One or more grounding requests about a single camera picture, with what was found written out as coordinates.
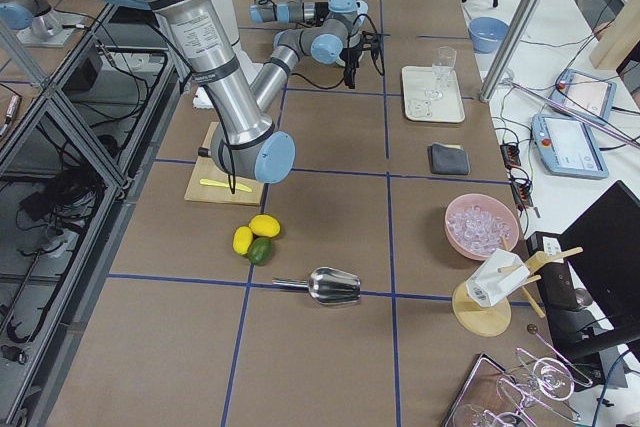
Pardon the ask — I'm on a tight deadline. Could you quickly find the black monitor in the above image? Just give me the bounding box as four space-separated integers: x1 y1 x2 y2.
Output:
540 180 639 360

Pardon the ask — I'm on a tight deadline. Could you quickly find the clear cocktail glass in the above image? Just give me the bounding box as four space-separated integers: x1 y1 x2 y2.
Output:
425 46 457 101

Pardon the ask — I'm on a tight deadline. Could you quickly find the teach pendant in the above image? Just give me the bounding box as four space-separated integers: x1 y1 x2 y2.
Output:
550 69 616 124
531 114 609 180

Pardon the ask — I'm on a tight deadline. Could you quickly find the white camera pillar base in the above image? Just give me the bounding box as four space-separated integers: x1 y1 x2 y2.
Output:
212 0 262 83

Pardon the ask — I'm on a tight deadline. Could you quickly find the cream bear tray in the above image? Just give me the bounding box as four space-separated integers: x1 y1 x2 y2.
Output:
401 66 465 124

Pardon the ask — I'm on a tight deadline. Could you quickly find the far teach pendant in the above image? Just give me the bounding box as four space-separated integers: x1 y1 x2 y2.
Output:
550 69 616 124

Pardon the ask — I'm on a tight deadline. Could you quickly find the yellow lemon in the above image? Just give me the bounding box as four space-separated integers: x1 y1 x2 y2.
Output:
232 226 254 256
248 214 281 238

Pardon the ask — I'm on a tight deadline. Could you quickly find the yellow plastic knife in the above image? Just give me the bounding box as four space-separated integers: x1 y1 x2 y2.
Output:
199 178 253 193

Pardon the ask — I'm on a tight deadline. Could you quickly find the metal muddler black tip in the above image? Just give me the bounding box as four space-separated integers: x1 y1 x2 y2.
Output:
197 147 212 158

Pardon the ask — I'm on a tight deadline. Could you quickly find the wooden cutting board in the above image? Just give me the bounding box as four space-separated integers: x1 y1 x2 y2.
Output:
184 121 266 207

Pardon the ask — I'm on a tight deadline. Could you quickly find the pink bowl with ice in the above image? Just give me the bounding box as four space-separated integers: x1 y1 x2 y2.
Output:
444 193 520 261

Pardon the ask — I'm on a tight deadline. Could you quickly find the green lime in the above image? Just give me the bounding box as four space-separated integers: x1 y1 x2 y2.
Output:
247 237 273 265

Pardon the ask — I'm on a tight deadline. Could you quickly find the wooden mug tree stand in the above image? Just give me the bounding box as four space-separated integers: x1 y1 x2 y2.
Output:
452 247 583 337

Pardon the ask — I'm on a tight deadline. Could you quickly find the metal tray with glasses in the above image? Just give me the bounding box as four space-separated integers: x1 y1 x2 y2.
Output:
441 348 594 426

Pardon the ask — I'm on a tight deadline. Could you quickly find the metal ice scoop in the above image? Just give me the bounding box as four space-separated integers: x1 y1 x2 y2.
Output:
272 266 361 307

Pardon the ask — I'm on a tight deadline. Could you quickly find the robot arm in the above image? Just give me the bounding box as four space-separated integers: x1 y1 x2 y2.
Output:
249 0 329 27
101 0 379 183

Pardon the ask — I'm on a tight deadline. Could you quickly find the aluminium frame post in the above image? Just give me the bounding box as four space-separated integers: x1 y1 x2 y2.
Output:
479 0 541 103

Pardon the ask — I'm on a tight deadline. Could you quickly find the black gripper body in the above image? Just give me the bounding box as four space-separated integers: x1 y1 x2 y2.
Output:
342 31 383 71
313 2 330 26

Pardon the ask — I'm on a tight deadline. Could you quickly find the blue bowl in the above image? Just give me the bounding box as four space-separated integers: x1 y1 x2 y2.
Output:
468 17 509 54

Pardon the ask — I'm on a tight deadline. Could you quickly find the grey folded cloth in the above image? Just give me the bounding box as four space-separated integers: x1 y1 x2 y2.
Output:
427 143 470 175

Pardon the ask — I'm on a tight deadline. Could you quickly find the near teach pendant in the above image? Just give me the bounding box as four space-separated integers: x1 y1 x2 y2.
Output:
531 114 609 180

